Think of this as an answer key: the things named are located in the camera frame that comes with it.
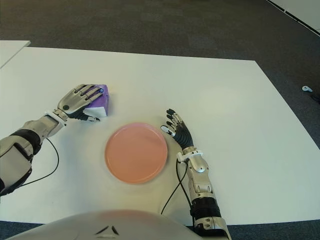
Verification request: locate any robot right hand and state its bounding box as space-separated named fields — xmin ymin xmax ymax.
xmin=160 ymin=108 xmax=195 ymax=151

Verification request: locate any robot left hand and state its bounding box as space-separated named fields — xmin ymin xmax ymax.
xmin=57 ymin=84 xmax=105 ymax=123

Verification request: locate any purple tissue paper pack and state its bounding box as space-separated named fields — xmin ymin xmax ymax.
xmin=83 ymin=84 xmax=113 ymax=118

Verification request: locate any pink round plate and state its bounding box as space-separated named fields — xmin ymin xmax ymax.
xmin=104 ymin=121 xmax=169 ymax=185

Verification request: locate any white side table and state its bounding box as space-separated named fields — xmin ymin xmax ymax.
xmin=0 ymin=39 xmax=31 ymax=70

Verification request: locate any silver robot torso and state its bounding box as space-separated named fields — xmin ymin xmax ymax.
xmin=4 ymin=209 xmax=198 ymax=240

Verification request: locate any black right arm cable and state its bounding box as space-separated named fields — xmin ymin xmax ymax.
xmin=160 ymin=159 xmax=198 ymax=226

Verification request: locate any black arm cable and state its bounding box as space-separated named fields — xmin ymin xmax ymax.
xmin=160 ymin=159 xmax=198 ymax=226
xmin=13 ymin=136 xmax=60 ymax=188

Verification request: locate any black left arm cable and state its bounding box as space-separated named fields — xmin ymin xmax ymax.
xmin=13 ymin=136 xmax=60 ymax=188

